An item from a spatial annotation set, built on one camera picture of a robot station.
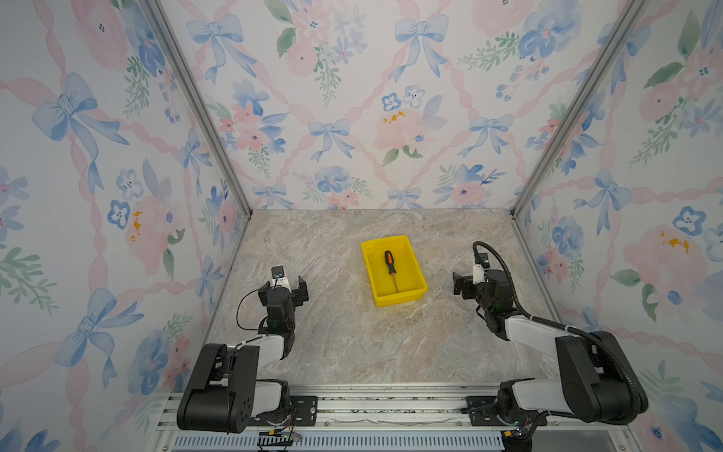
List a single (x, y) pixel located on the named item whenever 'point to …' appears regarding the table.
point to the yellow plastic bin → (409, 279)
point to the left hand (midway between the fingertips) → (285, 277)
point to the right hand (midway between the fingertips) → (469, 270)
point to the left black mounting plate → (301, 411)
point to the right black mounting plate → (483, 411)
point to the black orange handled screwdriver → (390, 261)
